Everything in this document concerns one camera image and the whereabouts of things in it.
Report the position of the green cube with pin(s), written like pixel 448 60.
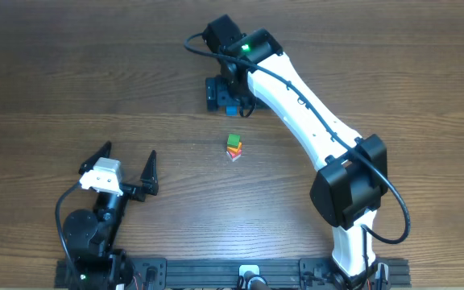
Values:
pixel 233 140

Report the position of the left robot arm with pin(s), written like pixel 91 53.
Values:
pixel 79 231

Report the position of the white cube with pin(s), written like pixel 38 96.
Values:
pixel 233 158

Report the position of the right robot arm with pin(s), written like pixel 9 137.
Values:
pixel 296 104

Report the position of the red cube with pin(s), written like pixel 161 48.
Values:
pixel 235 154

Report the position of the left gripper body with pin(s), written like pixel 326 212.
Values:
pixel 133 191

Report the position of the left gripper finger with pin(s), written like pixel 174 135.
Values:
pixel 97 153
pixel 150 177

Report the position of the mounting rail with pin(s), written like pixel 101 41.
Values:
pixel 200 272

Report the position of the blue cube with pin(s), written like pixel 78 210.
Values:
pixel 231 110

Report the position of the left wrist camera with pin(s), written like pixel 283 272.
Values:
pixel 103 175

